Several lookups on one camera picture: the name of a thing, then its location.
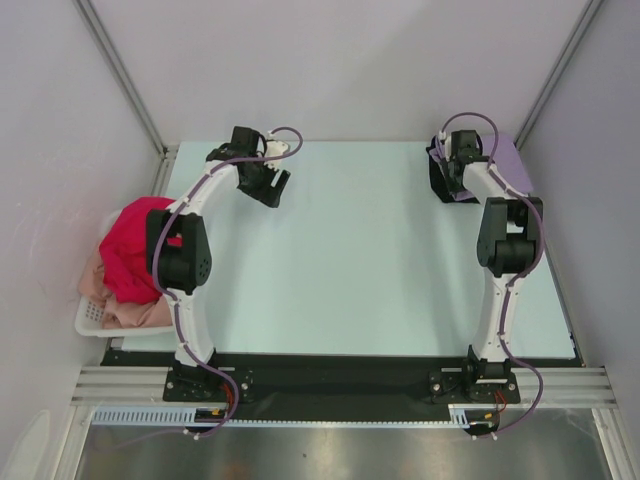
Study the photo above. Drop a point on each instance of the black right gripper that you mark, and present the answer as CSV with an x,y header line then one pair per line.
x,y
453,186

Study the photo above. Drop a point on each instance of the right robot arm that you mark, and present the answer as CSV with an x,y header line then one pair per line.
x,y
510,242

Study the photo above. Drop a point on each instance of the red t-shirt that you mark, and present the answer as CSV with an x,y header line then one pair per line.
x,y
123,253

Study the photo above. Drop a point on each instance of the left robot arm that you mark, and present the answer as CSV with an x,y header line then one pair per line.
x,y
178,243

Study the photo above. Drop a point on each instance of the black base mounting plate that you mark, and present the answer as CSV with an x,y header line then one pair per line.
x,y
357,386

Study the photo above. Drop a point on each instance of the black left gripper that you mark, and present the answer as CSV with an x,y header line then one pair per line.
x,y
267,194

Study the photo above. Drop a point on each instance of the folded black t-shirt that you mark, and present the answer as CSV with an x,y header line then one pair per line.
x,y
438,184

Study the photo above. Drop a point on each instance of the lilac t-shirt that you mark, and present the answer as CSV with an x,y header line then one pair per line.
x,y
509,165

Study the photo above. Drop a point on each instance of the white plastic laundry basket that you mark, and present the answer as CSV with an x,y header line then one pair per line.
x,y
88,315

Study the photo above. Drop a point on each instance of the peach pink t-shirt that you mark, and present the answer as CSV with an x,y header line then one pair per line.
x,y
118,315

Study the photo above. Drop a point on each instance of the slotted grey cable duct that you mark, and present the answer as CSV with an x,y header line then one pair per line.
x,y
193,418

